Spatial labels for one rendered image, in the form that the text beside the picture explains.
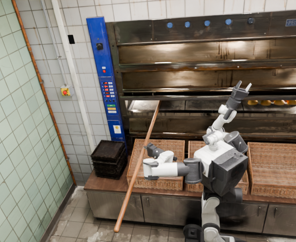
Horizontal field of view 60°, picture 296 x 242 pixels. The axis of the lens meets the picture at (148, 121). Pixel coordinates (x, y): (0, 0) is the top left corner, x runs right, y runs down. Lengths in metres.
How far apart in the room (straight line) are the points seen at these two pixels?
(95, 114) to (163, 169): 1.42
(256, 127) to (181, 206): 1.09
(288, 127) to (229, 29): 1.14
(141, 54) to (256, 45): 1.00
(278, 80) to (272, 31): 0.44
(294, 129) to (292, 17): 1.07
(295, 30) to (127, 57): 1.43
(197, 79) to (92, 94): 1.09
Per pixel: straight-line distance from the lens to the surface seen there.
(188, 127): 2.73
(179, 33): 2.36
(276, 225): 2.95
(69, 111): 2.99
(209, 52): 2.39
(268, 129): 2.81
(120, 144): 2.80
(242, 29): 2.38
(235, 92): 1.89
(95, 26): 2.46
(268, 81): 2.55
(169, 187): 2.61
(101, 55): 2.52
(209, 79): 2.48
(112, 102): 2.70
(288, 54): 2.49
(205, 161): 1.73
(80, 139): 3.17
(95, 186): 2.82
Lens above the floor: 2.52
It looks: 32 degrees down
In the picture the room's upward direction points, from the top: 6 degrees counter-clockwise
